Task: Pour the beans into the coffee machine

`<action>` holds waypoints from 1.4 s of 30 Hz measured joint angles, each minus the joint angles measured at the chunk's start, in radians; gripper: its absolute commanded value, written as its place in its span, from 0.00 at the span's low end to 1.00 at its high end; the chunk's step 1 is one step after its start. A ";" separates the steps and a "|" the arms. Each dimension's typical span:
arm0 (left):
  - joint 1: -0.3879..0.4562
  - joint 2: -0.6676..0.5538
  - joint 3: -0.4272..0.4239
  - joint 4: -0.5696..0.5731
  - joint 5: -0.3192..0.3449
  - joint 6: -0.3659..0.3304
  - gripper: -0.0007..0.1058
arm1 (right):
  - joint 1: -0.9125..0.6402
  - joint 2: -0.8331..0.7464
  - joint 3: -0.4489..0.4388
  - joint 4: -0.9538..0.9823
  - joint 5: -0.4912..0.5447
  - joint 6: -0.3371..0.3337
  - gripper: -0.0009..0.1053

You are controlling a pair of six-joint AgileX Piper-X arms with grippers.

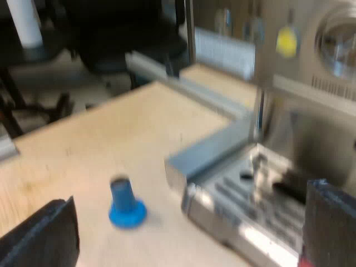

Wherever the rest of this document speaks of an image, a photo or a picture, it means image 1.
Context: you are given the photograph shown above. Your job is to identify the aluminium rail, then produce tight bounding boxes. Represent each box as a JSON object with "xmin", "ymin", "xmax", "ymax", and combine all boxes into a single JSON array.
[{"xmin": 126, "ymin": 51, "xmax": 253, "ymax": 115}]

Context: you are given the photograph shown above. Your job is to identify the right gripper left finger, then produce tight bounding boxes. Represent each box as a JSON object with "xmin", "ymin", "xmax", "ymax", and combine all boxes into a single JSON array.
[{"xmin": 0, "ymin": 195, "xmax": 81, "ymax": 267}]

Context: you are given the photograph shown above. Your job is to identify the steel espresso machine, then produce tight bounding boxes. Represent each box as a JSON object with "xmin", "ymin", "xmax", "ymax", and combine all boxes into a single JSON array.
[{"xmin": 181, "ymin": 0, "xmax": 356, "ymax": 267}]

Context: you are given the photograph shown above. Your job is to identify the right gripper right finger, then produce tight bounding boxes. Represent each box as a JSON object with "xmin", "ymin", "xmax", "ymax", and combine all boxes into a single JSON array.
[{"xmin": 301, "ymin": 179, "xmax": 356, "ymax": 267}]

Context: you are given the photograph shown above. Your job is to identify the metal block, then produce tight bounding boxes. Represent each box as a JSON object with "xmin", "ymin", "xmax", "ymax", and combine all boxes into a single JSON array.
[{"xmin": 164, "ymin": 116, "xmax": 253, "ymax": 193}]

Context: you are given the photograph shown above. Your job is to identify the bright blue tamper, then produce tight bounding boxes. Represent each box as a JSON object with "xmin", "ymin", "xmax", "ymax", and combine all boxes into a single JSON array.
[{"xmin": 108, "ymin": 174, "xmax": 147, "ymax": 229}]

